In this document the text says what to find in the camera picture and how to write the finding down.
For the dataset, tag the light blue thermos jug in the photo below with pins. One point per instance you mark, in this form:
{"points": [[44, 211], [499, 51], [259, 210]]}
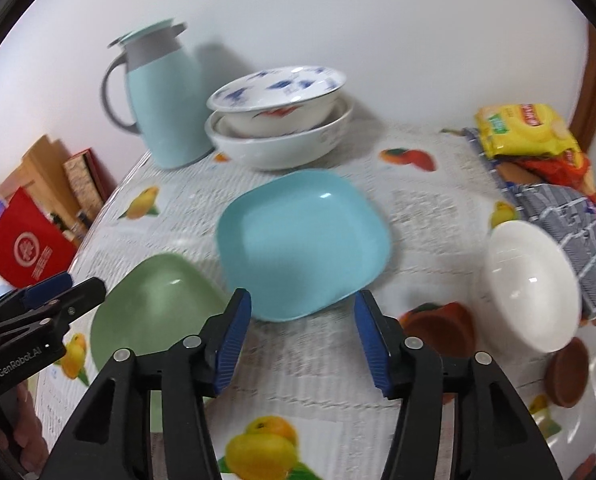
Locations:
{"points": [[168, 110]]}

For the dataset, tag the green square plate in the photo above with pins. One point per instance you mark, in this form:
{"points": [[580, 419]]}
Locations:
{"points": [[148, 315]]}

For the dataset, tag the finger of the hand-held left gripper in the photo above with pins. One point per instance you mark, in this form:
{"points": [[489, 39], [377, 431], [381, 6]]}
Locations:
{"points": [[85, 292], [48, 286]]}

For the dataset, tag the blue patterned white bowl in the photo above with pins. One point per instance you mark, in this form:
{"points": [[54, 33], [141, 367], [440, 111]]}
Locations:
{"points": [[278, 85]]}

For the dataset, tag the red snack bag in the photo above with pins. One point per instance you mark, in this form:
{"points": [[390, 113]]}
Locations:
{"points": [[553, 170]]}

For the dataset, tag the large white bowl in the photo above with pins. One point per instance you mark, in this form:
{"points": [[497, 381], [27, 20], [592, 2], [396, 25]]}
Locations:
{"points": [[278, 152]]}

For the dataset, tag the wooden headboard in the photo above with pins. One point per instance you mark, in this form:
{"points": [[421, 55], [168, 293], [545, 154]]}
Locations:
{"points": [[43, 160]]}

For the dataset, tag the plain white bowl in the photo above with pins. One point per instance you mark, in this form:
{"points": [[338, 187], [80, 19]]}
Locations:
{"points": [[528, 285]]}

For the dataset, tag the patterned book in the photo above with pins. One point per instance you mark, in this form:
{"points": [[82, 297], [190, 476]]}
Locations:
{"points": [[85, 180]]}

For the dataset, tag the fruit print tablecloth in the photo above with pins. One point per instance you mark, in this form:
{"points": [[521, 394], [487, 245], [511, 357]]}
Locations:
{"points": [[428, 210]]}

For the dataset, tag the red paper bag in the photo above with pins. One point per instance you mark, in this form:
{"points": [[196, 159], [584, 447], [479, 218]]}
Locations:
{"points": [[23, 245]]}

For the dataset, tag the person's left hand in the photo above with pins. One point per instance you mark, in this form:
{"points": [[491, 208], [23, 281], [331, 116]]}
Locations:
{"points": [[30, 430]]}

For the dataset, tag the light blue square plate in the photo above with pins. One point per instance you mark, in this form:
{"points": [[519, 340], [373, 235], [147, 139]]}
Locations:
{"points": [[303, 245]]}

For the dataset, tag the brown wooden door frame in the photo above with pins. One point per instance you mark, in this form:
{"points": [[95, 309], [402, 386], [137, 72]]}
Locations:
{"points": [[595, 90]]}

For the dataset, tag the brown clay bowl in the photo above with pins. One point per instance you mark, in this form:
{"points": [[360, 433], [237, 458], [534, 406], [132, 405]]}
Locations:
{"points": [[443, 330], [568, 375]]}

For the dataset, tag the grey checked cloth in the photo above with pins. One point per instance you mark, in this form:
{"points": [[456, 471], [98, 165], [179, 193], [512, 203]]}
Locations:
{"points": [[568, 220]]}

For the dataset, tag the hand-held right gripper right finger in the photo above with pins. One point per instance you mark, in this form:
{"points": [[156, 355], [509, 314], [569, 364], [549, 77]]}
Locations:
{"points": [[370, 345]]}

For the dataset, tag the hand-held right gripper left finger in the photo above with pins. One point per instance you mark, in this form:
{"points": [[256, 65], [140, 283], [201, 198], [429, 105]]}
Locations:
{"points": [[233, 340]]}

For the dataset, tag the yellow snack bag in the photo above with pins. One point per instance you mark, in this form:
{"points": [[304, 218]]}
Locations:
{"points": [[523, 132]]}

